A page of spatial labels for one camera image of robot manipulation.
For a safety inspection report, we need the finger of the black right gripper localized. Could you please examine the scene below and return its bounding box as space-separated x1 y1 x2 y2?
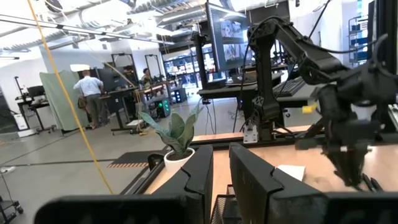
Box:
345 146 369 189
323 146 348 187

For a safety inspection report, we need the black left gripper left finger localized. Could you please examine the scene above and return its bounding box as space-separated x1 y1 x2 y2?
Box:
34 144 215 224

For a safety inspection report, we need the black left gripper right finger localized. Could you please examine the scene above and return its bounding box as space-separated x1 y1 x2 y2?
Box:
229 142 398 224

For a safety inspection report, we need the black click pen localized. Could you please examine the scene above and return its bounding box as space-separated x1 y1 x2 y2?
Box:
362 173 376 192
369 176 384 192

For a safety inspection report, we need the pink sticky note pad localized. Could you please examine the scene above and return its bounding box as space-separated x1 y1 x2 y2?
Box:
275 164 307 182

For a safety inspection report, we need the black office desk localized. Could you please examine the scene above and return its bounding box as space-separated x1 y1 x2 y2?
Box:
197 71 315 125

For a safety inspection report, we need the snake plant in white pot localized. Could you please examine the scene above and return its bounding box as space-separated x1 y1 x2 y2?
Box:
139 104 205 175

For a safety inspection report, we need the black floor mat striped edge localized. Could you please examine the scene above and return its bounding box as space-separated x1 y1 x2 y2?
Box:
107 150 170 169

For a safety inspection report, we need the black keyboard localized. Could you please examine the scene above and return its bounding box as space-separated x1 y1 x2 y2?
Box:
272 77 307 98

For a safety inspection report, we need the computer tower with green light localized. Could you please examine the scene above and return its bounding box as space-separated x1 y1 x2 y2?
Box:
154 98 172 119

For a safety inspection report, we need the metal shelf rack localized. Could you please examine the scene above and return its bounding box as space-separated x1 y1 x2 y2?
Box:
348 15 369 65

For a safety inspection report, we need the black standing desk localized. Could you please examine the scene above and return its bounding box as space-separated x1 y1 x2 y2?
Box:
98 80 170 135

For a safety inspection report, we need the person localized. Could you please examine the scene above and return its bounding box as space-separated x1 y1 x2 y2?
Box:
73 69 109 130
140 67 154 86

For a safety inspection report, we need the large black monitor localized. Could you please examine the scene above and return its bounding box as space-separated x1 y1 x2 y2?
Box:
205 2 253 73

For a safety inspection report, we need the green partition curtain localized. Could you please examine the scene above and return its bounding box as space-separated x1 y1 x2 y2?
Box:
39 69 91 132

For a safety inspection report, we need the black desk with monitor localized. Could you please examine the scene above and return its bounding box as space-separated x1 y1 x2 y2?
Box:
14 75 57 135

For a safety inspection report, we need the long ceiling light bar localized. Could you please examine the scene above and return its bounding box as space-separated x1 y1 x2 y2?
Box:
0 14 175 46

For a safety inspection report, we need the black wheeled cart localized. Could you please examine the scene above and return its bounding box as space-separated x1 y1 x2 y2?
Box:
0 195 24 224

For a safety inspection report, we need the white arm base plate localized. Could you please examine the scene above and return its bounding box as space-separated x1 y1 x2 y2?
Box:
243 123 259 144

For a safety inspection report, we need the yellow cable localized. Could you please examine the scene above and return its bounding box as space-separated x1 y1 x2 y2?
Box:
26 0 115 195

